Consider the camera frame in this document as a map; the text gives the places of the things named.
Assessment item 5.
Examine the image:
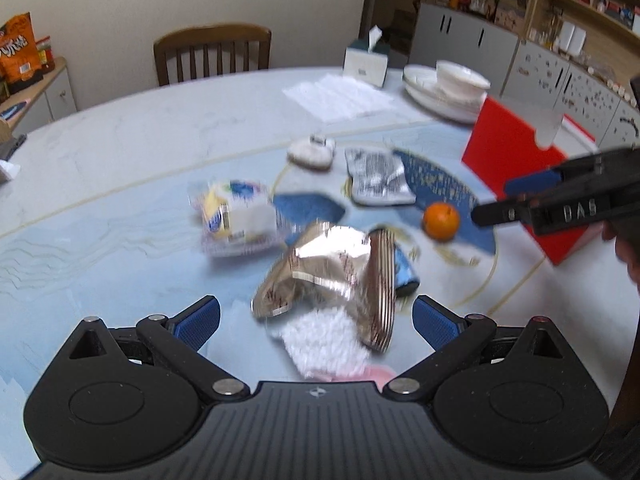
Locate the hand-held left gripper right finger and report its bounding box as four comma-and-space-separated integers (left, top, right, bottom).
382, 295, 571, 403

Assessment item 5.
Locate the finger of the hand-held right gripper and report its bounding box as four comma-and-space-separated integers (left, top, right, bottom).
471, 192, 618, 236
504, 152, 608, 201

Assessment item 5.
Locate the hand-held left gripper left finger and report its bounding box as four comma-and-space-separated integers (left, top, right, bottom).
65, 295, 251, 403

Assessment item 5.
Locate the red cardboard box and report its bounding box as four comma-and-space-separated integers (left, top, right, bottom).
461, 95, 601, 267

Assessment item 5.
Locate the orange tangerine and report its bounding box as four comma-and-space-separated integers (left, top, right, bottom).
422, 201, 462, 241

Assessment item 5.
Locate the small blue bottle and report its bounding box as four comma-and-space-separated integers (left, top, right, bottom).
392, 245, 421, 297

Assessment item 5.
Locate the gold foil packet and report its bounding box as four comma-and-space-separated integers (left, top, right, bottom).
250, 220, 398, 353

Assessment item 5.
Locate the silver foil pouch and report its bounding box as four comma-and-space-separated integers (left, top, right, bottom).
344, 146, 417, 207

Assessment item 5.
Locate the white marble desktop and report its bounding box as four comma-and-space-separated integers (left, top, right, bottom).
0, 64, 631, 480

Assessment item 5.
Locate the person's right hand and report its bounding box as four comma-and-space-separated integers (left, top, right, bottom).
602, 220, 640, 286

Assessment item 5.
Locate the stickered white cabinet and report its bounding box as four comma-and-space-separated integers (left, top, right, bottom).
500, 40, 640, 152

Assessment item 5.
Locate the clear wrapped snack packet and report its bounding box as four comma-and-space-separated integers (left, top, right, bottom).
189, 179, 296, 258

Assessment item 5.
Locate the white fluffy cloth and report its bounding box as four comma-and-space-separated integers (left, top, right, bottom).
272, 310, 373, 378

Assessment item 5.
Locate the white gold-rimmed bowl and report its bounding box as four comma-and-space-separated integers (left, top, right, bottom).
436, 60, 492, 97

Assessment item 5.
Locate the white canister pair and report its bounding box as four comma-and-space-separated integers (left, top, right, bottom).
557, 20, 587, 56

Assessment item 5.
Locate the plain white cabinet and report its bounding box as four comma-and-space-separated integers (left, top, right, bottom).
410, 2, 522, 98

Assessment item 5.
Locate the white paper napkin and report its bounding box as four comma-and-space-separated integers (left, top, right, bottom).
282, 72, 398, 123

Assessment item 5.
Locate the green white tissue box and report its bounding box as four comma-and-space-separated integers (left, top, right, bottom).
342, 27, 391, 86

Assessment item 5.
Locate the white garlic bulb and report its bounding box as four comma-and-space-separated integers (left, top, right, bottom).
286, 132, 337, 170

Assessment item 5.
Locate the low white side cabinet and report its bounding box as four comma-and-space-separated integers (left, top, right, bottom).
0, 57, 78, 133

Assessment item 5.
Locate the wooden slat-back chair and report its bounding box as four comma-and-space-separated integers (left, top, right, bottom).
153, 23, 272, 87

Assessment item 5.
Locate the red snack pack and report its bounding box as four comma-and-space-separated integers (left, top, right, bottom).
36, 36, 56, 73

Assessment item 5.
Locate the orange snack bag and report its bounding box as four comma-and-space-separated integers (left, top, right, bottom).
0, 12, 45, 93

